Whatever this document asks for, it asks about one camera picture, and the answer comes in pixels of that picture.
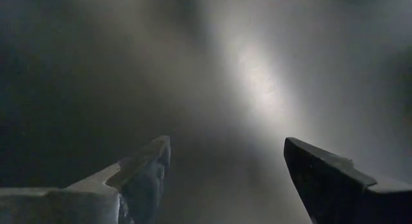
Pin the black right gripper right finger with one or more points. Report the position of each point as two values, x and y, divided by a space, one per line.
354 204

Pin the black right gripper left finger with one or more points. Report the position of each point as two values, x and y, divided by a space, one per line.
96 201

